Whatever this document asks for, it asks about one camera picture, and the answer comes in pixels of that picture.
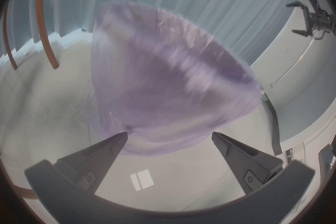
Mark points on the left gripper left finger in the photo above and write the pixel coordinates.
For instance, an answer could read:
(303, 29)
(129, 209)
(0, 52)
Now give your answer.
(89, 162)

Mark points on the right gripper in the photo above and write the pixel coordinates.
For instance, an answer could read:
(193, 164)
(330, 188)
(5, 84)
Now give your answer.
(319, 22)

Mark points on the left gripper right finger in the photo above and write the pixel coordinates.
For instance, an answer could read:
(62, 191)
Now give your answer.
(246, 162)

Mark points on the purple plastic bag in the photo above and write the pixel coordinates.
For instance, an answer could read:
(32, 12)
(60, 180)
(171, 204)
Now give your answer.
(170, 102)

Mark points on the white cushioned wooden chair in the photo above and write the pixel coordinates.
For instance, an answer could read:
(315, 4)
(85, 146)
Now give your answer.
(44, 34)

